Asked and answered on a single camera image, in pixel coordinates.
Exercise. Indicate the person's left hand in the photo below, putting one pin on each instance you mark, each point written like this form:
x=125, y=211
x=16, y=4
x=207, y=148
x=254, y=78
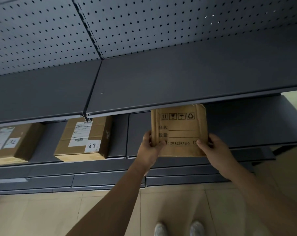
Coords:
x=147, y=157

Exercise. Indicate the brown cardboard box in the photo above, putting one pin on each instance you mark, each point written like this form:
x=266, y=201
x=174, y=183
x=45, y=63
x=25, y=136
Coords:
x=28, y=145
x=104, y=135

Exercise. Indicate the grey metal pegboard shelf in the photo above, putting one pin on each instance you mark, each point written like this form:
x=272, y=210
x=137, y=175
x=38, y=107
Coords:
x=163, y=78

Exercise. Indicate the person's white shoe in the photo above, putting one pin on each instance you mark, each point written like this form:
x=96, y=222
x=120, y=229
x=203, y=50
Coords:
x=160, y=229
x=197, y=229

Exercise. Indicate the person's left forearm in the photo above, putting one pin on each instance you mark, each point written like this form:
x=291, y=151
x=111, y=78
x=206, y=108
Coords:
x=109, y=206

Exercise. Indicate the printed brown carton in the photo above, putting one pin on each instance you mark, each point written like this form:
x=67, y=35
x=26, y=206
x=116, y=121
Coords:
x=180, y=113

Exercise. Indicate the person's right forearm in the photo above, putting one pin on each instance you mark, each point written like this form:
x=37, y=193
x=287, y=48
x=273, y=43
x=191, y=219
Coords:
x=268, y=204

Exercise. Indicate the small beige table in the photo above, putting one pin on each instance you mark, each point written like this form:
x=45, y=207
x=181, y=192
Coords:
x=294, y=99

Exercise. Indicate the person's right hand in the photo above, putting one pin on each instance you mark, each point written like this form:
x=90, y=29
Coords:
x=219, y=157

